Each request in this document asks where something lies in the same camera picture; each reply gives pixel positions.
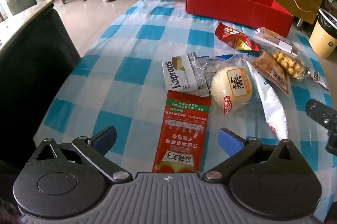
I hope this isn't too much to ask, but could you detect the white packet with black print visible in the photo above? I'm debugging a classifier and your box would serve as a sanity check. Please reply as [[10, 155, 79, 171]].
[[307, 70, 329, 91]]

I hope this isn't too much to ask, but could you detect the blue checkered cloth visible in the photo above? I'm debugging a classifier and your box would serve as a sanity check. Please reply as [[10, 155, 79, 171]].
[[34, 0, 337, 224]]

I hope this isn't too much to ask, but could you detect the round steamed cake packet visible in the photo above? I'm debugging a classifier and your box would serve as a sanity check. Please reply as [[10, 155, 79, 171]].
[[211, 56, 261, 119]]

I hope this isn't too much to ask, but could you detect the long red snack packet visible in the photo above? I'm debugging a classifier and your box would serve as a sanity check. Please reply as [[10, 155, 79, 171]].
[[152, 90, 212, 174]]

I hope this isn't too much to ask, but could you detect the red cardboard box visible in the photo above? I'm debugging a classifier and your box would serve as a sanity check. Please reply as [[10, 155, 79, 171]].
[[185, 0, 294, 37]]

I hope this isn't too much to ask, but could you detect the yellow cake packet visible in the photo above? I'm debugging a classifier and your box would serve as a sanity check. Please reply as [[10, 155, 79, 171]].
[[253, 27, 298, 56]]

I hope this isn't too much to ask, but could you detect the cream trash bin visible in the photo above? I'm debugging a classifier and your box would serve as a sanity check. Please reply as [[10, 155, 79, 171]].
[[309, 8, 337, 59]]

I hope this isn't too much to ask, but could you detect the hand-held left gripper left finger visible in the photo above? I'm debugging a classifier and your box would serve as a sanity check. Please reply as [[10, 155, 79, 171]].
[[33, 126, 133, 184]]

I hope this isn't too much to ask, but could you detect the long white snack packet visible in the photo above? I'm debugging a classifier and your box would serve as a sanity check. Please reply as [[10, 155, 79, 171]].
[[246, 61, 289, 141]]

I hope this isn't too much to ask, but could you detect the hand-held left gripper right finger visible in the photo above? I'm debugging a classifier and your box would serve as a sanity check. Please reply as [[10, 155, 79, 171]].
[[201, 127, 303, 182]]

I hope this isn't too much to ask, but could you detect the white cracker packet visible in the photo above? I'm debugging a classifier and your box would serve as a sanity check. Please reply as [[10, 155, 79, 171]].
[[162, 53, 211, 97]]

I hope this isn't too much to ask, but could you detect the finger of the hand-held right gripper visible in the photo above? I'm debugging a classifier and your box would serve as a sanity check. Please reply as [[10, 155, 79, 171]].
[[305, 98, 337, 154]]

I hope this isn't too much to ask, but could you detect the brown snack packet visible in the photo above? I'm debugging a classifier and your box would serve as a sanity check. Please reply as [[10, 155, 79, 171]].
[[251, 52, 291, 94]]

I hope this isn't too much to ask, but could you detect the yellow waffle packet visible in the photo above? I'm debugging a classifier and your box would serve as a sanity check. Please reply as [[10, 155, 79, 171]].
[[271, 49, 307, 80]]

